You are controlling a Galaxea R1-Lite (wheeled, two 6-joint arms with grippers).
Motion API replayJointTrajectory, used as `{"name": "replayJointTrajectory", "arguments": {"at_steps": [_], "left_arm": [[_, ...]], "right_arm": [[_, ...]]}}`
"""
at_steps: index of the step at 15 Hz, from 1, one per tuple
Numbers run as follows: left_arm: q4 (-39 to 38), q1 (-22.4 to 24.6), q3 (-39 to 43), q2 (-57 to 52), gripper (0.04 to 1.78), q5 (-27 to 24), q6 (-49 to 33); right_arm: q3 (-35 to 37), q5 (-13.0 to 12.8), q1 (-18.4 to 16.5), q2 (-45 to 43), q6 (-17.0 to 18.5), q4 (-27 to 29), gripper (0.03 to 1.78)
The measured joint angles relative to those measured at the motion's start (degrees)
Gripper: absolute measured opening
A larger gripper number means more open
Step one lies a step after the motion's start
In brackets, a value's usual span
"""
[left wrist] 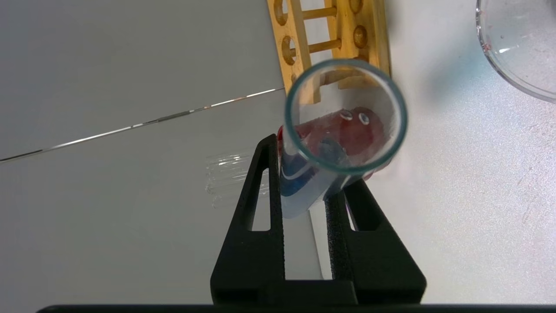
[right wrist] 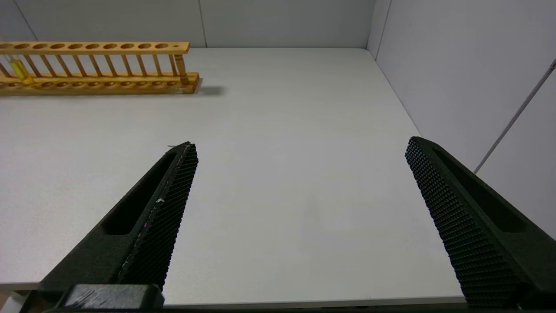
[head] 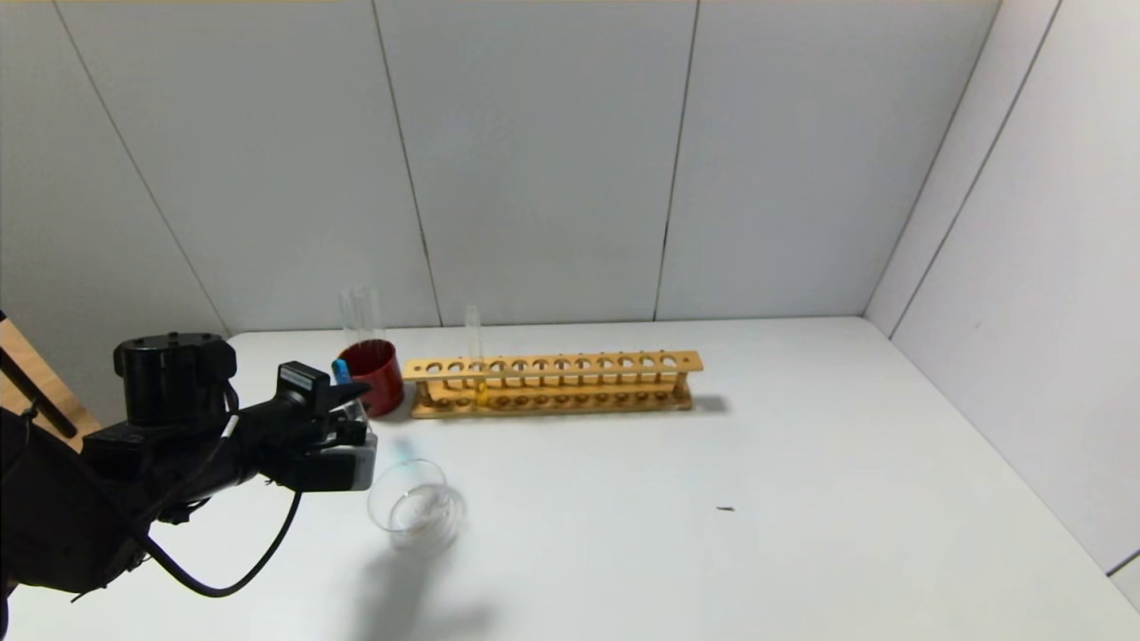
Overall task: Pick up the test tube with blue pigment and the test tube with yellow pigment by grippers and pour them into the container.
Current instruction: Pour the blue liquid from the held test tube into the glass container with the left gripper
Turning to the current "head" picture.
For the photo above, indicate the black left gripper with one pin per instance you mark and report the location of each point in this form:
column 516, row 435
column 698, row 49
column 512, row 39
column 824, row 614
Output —
column 304, row 385

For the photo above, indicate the test tube with yellow pigment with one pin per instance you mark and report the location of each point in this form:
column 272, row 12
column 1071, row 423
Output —
column 481, row 394

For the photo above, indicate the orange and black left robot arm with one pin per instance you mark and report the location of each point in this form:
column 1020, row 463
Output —
column 53, row 499

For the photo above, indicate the empty clear glass test tube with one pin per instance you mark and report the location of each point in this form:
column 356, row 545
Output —
column 350, row 316
column 371, row 316

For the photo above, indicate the wooden test tube rack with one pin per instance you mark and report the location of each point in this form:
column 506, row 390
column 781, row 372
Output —
column 552, row 365

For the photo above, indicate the dark red plastic cup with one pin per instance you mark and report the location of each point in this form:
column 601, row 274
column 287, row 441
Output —
column 383, row 383

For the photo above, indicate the clear glass dish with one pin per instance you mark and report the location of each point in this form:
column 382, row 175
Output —
column 419, row 523

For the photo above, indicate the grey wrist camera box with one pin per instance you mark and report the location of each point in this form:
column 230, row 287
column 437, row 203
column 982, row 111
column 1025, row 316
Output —
column 343, row 467

